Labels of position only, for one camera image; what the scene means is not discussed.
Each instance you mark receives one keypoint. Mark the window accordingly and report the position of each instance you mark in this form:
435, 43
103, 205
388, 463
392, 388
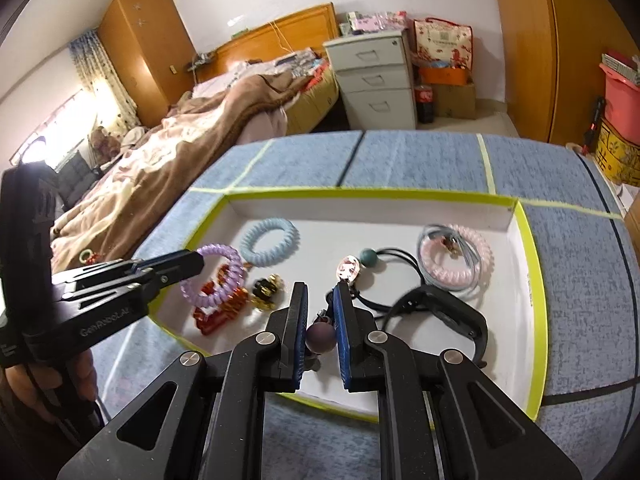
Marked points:
55, 125

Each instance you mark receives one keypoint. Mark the stack of flat boxes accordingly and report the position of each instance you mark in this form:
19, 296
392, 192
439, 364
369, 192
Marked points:
620, 62

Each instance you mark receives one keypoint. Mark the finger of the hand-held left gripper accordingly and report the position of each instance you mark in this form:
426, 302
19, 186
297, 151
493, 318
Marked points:
175, 275
170, 260

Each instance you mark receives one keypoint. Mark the wooden bed headboard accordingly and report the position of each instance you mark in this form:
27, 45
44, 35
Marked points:
300, 30

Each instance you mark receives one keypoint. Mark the yellow mattress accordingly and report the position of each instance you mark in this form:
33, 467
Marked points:
315, 102

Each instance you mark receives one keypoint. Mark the red patterned gift bag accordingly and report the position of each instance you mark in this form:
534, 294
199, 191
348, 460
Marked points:
442, 42

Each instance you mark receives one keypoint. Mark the pink plastic bin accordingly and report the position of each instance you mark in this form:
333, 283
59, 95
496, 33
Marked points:
622, 105

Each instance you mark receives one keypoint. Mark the black and gold hair clip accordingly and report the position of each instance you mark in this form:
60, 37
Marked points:
264, 287

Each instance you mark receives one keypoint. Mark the small cardboard box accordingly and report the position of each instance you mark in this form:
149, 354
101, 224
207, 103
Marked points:
455, 100

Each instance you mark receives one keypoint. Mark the cola bottle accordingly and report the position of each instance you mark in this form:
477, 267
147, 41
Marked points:
424, 105

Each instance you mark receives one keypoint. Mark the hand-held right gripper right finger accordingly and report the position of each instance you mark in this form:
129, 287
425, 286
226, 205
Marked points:
342, 340

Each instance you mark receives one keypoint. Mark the white tray with yellow rim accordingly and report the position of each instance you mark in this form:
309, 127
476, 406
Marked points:
505, 320

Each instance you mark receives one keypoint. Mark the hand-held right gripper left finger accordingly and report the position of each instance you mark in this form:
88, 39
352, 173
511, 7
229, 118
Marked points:
298, 340

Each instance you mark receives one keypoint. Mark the black chair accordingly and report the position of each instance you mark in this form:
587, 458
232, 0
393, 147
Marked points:
75, 180

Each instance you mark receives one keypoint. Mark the large wooden wardrobe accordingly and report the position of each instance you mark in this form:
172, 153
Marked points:
565, 60

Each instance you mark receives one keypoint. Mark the yellow patterned box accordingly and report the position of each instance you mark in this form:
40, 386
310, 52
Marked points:
617, 155

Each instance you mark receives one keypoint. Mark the orange box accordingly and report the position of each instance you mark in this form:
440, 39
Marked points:
445, 76

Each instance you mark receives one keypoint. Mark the tall wooden wardrobe with stars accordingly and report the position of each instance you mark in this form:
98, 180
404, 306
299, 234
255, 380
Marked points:
145, 45

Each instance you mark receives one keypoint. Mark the dotted curtain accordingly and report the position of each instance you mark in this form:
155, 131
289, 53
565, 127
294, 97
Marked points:
102, 75

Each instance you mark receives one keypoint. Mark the pink patterned packet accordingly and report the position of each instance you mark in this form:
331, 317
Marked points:
377, 21

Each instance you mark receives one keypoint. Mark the brown plush blanket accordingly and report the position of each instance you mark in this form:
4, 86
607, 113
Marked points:
165, 160

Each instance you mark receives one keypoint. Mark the person's left hand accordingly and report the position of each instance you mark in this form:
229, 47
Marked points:
45, 390

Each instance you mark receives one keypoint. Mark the pink bedding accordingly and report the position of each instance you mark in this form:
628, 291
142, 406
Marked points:
225, 80

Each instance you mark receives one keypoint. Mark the red and black tool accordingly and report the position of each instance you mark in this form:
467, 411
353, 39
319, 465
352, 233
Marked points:
594, 125

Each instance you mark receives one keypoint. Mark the brown teddy bear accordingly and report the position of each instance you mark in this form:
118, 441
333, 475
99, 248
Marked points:
102, 141

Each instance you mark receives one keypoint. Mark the power strip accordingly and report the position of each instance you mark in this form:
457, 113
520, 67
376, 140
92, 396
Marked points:
200, 60

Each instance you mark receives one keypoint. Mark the grey three-drawer nightstand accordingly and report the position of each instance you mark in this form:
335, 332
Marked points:
375, 85

